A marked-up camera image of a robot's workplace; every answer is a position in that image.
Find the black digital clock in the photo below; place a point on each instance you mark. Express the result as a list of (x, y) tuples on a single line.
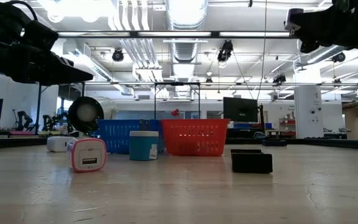
[(252, 163)]

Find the purple charger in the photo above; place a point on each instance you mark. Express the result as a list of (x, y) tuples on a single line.
[(291, 18)]

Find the black background robot arm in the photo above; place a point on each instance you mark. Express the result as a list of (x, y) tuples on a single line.
[(23, 118), (47, 119)]

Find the black overhead camera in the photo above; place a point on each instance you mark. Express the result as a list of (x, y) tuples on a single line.
[(225, 49)]

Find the white cube charger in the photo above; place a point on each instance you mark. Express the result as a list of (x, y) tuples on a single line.
[(57, 144)]

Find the black computer monitor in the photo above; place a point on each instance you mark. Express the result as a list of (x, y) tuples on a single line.
[(240, 109)]

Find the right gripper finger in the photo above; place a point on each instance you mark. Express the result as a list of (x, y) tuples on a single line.
[(317, 28)]

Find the blue plastic basket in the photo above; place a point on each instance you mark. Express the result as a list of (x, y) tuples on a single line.
[(113, 137)]

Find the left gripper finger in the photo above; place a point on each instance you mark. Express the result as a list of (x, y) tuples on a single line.
[(67, 74)]

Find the pink rimmed white charger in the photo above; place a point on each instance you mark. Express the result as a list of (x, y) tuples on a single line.
[(87, 155)]

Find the red shelving unit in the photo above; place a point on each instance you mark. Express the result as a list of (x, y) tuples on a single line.
[(287, 133)]

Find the white square pillar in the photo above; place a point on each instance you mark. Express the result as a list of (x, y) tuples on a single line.
[(308, 109)]

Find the white cylindrical lamp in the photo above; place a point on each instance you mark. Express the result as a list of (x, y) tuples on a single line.
[(85, 115)]

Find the overhead LED light bar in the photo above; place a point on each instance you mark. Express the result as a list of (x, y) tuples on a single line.
[(215, 34)]

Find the red plastic basket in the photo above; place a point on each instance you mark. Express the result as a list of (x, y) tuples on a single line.
[(194, 138)]

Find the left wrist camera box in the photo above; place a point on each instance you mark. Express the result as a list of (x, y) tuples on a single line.
[(39, 35)]

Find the black metal frame stand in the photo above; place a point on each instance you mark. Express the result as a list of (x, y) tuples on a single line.
[(38, 109), (177, 83)]

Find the black aluminium table frame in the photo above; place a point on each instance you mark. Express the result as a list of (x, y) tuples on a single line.
[(11, 141)]

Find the teal charger with prongs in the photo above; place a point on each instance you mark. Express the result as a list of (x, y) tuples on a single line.
[(143, 146)]

